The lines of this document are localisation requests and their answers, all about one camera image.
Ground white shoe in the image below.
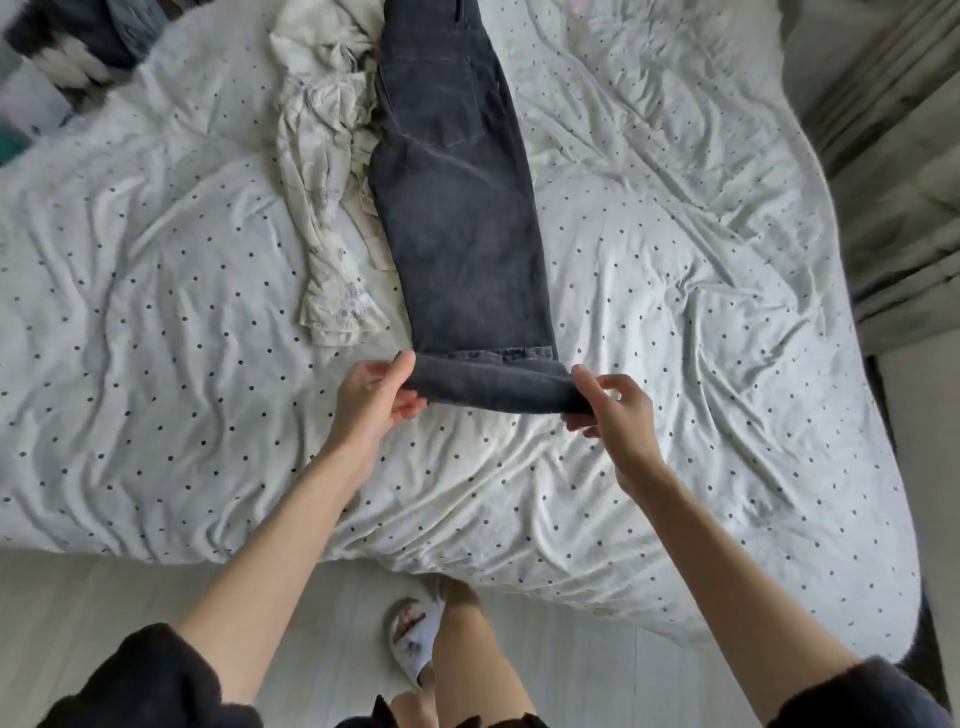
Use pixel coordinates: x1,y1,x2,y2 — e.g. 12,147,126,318
27,42,114,89

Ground person's lower leg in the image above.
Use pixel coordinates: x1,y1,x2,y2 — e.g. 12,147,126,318
427,577,539,728

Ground person's black sleeve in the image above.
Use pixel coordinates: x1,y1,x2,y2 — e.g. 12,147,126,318
768,655,954,728
37,622,264,728

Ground person's black right sleeve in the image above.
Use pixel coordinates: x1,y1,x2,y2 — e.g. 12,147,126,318
768,655,954,728

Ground person's dark shorts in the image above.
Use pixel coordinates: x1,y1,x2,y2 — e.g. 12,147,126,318
337,693,549,728

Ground white dotted bed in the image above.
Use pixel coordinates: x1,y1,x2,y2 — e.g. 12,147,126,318
0,0,924,662

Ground person's left forearm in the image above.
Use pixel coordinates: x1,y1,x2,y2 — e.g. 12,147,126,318
177,447,377,707

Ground white slipper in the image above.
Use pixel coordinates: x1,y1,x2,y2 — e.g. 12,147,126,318
385,595,447,692

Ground person's black left sleeve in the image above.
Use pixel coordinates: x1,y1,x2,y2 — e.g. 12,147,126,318
37,622,264,728

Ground striped beige curtain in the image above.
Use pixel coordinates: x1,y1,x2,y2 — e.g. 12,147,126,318
802,0,960,357

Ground person's right forearm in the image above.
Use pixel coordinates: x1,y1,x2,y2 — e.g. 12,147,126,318
630,468,860,722

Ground person's left hand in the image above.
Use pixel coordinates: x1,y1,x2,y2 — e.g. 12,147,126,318
322,349,429,470

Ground cream patterned pyjama top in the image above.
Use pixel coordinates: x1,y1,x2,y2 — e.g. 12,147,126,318
274,67,410,350

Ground dark denim jeans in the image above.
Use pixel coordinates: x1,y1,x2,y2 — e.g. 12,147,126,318
367,0,591,417

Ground person's right hand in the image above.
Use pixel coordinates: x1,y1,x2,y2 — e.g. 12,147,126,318
565,364,669,500

